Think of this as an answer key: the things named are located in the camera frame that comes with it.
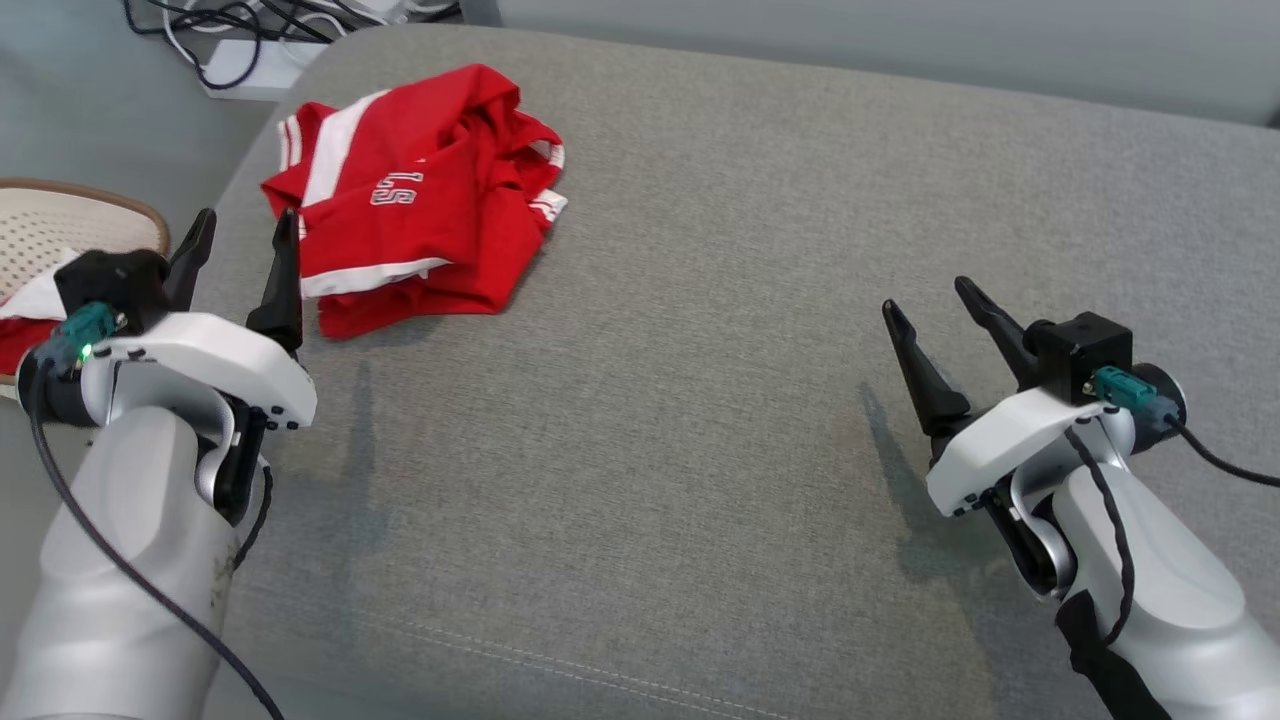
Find thin braided left arm cable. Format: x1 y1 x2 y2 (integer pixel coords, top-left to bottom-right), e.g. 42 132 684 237
233 462 274 573

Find thin braided arm cable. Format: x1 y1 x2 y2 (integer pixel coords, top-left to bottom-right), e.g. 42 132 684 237
1063 425 1137 647
233 462 274 573

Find thin braided right arm cable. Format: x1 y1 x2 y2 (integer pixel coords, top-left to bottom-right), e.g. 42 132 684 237
1063 425 1137 647

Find black right camera cable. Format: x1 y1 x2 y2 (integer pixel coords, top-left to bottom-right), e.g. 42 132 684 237
1093 365 1280 491

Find white cloth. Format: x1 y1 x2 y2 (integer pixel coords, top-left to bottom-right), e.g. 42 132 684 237
0 250 79 323

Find grey fabric sofa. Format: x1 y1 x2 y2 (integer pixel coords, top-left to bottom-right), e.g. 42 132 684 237
195 22 1280 720

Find red Bulls shorts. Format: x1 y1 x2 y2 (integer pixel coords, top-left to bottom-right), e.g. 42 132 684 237
262 90 546 341

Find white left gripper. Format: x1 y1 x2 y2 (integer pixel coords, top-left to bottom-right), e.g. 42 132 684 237
78 207 318 431

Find cream perforated laundry basket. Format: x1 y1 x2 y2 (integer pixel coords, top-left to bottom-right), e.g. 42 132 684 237
0 178 172 403

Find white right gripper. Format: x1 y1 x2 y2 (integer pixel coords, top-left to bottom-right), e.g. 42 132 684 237
882 277 1136 517

